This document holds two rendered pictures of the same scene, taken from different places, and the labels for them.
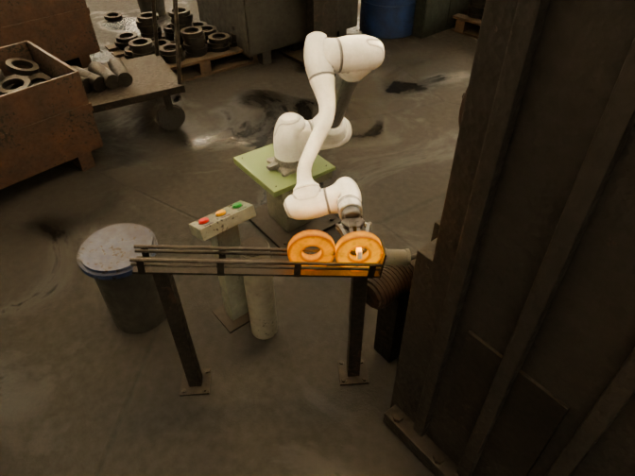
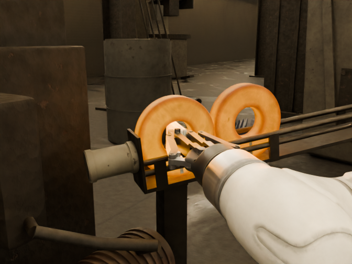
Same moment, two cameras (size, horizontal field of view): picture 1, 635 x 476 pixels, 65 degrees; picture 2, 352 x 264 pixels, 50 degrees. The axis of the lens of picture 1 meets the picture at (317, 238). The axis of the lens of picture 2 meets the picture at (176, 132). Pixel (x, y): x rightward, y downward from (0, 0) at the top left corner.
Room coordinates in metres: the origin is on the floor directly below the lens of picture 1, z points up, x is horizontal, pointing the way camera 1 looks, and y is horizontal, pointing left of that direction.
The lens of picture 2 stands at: (1.85, -0.35, 0.89)
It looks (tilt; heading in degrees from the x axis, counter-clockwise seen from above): 14 degrees down; 162
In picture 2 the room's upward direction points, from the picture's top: straight up
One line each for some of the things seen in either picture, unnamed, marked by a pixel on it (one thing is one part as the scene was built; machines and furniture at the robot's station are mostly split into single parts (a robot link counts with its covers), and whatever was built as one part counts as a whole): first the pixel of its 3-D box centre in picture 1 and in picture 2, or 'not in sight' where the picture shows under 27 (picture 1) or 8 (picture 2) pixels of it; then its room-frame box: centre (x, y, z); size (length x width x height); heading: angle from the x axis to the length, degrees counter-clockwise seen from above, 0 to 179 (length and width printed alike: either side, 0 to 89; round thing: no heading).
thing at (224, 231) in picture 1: (230, 266); not in sight; (1.52, 0.38, 0.31); 0.24 x 0.16 x 0.62; 128
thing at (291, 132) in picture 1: (291, 135); not in sight; (2.21, 0.13, 0.54); 0.18 x 0.16 x 0.22; 107
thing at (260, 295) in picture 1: (260, 291); not in sight; (1.42, 0.25, 0.26); 0.12 x 0.12 x 0.52
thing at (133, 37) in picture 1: (183, 36); not in sight; (4.48, 1.16, 0.22); 1.20 x 0.81 x 0.44; 123
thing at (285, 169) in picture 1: (285, 160); not in sight; (2.19, 0.16, 0.41); 0.22 x 0.18 x 0.06; 124
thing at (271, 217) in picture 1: (291, 197); not in sight; (2.20, 0.14, 0.16); 0.40 x 0.40 x 0.31; 37
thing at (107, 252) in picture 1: (129, 280); not in sight; (1.53, 0.84, 0.22); 0.32 x 0.32 x 0.43
